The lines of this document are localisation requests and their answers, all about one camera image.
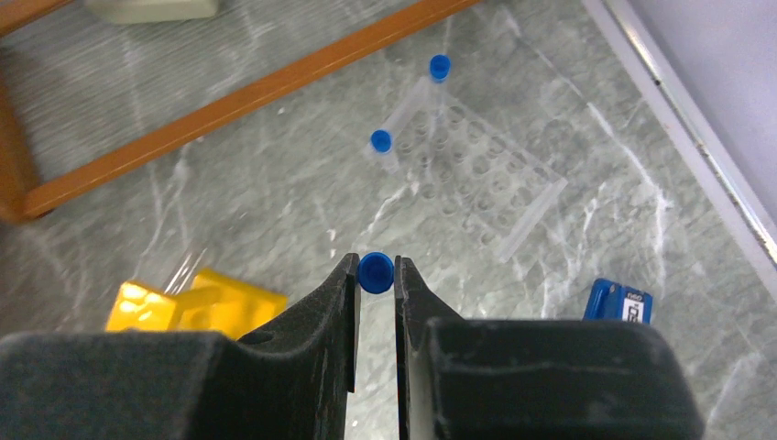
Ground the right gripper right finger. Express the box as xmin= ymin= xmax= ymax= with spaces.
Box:
xmin=394 ymin=257 xmax=705 ymax=439

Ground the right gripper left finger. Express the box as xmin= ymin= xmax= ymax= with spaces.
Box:
xmin=1 ymin=253 xmax=360 ymax=439

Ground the blue test tube cap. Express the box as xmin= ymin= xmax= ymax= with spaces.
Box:
xmin=357 ymin=252 xmax=394 ymax=294

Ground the yellow test tube rack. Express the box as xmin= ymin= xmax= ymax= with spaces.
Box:
xmin=105 ymin=269 xmax=289 ymax=340

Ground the blue black handheld tool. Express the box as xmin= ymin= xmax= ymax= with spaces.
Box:
xmin=583 ymin=278 xmax=653 ymax=325

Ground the blue-capped test tube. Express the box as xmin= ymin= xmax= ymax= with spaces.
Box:
xmin=429 ymin=54 xmax=452 ymax=136
xmin=363 ymin=77 xmax=431 ymax=173

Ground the orange wooden shelf rack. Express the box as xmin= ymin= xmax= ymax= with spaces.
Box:
xmin=1 ymin=0 xmax=472 ymax=224

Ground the small white box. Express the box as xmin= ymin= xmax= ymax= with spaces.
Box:
xmin=84 ymin=0 xmax=221 ymax=25

